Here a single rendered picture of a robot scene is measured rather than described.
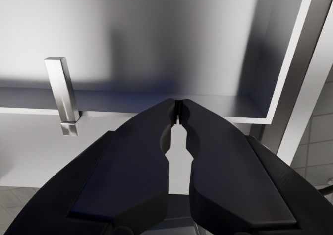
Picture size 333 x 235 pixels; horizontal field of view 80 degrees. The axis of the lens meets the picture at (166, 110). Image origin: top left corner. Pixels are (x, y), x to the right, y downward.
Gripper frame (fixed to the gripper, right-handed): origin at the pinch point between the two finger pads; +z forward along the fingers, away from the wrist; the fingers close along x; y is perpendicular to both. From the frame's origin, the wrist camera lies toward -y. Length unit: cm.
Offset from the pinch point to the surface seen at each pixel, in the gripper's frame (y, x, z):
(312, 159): 87, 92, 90
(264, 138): 3.8, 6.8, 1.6
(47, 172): 10.8, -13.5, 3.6
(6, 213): 163, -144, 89
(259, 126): 2.9, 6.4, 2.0
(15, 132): 5.6, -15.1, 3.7
